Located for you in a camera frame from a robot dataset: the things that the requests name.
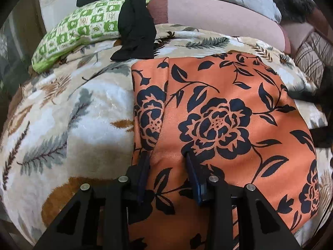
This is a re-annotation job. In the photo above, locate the orange floral shirt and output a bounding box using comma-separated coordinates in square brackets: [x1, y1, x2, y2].
[127, 52, 320, 250]

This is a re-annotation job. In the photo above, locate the pink bolster pillow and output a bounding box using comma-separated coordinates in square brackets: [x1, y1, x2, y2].
[147, 0, 333, 56]

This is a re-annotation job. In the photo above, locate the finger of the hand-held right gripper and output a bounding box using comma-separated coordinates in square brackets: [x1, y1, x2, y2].
[288, 90, 323, 103]
[309, 126, 333, 149]

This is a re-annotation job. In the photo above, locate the wooden glass door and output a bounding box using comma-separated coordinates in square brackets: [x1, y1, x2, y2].
[0, 0, 46, 115]

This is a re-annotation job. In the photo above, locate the leaf print blanket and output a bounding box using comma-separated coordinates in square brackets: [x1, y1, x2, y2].
[0, 23, 333, 248]

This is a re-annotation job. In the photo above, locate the dark furry cloth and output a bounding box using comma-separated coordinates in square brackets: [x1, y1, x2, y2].
[271, 0, 317, 24]

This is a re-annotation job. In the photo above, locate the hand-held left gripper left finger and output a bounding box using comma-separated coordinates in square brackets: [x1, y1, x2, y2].
[34, 151, 151, 250]

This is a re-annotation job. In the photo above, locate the black garment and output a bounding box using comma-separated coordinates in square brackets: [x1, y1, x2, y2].
[76, 0, 157, 61]

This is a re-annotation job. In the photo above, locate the small striped cushion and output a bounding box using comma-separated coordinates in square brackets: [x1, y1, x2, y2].
[293, 31, 333, 88]

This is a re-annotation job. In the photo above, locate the green patterned pillow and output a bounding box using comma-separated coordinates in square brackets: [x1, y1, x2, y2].
[31, 0, 130, 74]

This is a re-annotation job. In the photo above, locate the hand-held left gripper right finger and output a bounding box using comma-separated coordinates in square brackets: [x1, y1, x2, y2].
[185, 153, 297, 250]

